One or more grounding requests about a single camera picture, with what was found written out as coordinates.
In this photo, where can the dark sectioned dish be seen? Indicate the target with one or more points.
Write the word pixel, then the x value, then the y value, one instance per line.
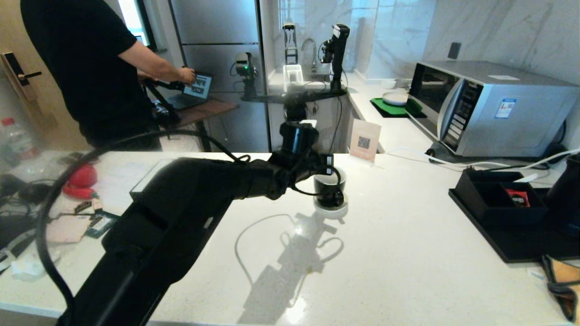
pixel 74 158

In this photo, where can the black electric kettle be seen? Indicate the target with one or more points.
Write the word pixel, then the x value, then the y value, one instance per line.
pixel 566 199

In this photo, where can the small white bowl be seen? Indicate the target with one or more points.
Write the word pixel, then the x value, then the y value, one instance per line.
pixel 388 84

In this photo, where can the white plug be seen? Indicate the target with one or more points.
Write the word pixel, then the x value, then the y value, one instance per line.
pixel 526 178

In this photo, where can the clear water bottle red cap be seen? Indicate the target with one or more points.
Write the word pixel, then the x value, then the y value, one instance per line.
pixel 16 142

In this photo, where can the black serving tray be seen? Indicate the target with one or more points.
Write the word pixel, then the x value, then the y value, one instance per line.
pixel 516 244

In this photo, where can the crumpled white tissue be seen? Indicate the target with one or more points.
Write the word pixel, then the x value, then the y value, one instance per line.
pixel 27 267

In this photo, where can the small white sachet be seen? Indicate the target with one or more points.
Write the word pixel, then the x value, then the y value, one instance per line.
pixel 536 274

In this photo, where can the black round device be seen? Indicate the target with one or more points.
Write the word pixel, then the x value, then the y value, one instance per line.
pixel 31 194

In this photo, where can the pink torn packet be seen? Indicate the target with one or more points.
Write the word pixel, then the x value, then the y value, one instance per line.
pixel 68 228

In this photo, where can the window dark frame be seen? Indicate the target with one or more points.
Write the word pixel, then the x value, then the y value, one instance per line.
pixel 131 18

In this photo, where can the black white jointed arm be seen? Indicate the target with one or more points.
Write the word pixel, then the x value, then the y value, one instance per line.
pixel 337 54

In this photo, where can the white plate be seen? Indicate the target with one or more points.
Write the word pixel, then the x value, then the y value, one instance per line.
pixel 395 99

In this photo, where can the black mug white inside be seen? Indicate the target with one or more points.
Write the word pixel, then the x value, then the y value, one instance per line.
pixel 322 200

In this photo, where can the black teleoperation leader arms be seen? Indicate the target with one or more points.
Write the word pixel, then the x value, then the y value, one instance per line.
pixel 163 108

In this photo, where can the silver refrigerator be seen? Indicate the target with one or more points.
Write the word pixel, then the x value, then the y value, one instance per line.
pixel 213 22

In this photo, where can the person in black shirt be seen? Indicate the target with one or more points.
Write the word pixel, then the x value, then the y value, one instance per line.
pixel 90 68

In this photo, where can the red chili pepper toy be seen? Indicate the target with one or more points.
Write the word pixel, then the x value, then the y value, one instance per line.
pixel 79 192

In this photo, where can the black organizer box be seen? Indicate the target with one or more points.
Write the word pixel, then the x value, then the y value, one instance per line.
pixel 485 206

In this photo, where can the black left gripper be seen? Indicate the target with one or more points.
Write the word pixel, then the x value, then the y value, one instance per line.
pixel 322 165

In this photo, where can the printed white paper sheet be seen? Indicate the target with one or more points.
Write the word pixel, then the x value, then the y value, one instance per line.
pixel 118 181

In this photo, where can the torn brown packet strip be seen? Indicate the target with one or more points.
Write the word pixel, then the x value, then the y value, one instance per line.
pixel 86 207

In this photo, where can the pink QR code sign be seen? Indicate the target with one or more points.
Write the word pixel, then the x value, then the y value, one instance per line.
pixel 364 140

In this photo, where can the wooden desk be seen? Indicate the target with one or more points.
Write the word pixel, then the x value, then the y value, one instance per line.
pixel 213 108

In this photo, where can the orange cloth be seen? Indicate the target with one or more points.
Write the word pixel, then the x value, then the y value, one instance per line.
pixel 564 285

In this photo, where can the chrome faucet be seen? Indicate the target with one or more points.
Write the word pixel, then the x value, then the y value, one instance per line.
pixel 311 45

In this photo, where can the black tissue box white lid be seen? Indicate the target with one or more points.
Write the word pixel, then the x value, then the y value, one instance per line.
pixel 145 183

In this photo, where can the silver microwave oven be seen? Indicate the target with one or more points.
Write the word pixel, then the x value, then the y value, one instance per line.
pixel 507 115

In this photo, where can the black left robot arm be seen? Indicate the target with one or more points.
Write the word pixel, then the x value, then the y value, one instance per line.
pixel 181 217

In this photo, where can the red strawberry toy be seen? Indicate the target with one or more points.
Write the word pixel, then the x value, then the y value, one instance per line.
pixel 84 175

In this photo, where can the white round coaster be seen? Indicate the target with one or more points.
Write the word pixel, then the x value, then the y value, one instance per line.
pixel 333 215

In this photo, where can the teal tea bag packet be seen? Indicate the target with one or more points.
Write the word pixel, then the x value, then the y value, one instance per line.
pixel 102 224

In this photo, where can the red sachet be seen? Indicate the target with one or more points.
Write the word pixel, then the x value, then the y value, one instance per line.
pixel 517 198

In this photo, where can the open laptop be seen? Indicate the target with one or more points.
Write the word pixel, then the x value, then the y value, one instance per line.
pixel 197 87

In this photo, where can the black wall socket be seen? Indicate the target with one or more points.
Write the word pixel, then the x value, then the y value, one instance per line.
pixel 454 50

